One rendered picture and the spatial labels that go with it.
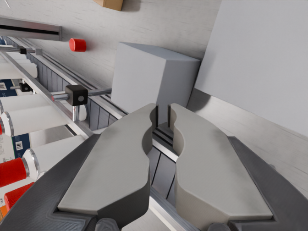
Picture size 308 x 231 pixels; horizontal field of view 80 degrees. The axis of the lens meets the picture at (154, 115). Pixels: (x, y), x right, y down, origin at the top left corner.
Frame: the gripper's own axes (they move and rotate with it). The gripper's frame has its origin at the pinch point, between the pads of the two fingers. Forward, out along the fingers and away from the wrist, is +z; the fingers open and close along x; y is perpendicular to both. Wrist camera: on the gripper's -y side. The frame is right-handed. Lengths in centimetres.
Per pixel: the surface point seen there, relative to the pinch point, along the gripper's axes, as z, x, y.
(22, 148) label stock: 45, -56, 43
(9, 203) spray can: 1.8, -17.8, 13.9
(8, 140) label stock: 42, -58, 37
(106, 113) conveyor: 24.4, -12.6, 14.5
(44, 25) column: 48, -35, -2
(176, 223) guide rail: 1.1, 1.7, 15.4
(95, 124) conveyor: 26.5, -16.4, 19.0
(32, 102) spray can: 25.9, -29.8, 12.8
